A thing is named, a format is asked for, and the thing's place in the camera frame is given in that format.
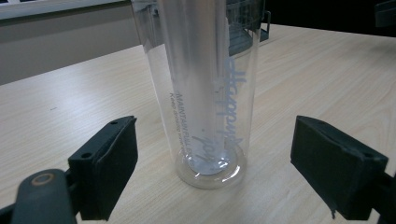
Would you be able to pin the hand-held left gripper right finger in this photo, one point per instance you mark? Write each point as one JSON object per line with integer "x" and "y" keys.
{"x": 333, "y": 168}

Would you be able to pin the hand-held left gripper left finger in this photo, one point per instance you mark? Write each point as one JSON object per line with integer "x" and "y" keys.
{"x": 107, "y": 168}

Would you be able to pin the clear plastic bottle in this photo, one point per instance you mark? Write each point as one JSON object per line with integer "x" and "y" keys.
{"x": 202, "y": 93}

